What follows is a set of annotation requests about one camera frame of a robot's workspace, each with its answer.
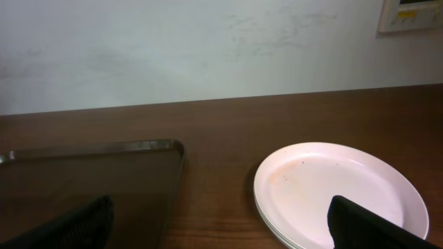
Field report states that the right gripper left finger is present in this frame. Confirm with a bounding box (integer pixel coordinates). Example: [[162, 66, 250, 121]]
[[1, 195, 114, 249]]

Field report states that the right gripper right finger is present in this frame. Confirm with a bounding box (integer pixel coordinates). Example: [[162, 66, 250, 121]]
[[327, 195, 440, 249]]

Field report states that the brown plastic serving tray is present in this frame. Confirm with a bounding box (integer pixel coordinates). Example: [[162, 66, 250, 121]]
[[1, 139, 185, 248]]

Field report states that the pale blue plate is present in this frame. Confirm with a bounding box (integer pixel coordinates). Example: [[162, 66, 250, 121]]
[[255, 201, 300, 249]]

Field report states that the white wall control panel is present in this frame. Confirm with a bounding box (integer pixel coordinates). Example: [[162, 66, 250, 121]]
[[378, 0, 442, 33]]

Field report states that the white plate top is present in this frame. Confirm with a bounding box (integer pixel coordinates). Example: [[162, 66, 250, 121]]
[[253, 142, 429, 248]]

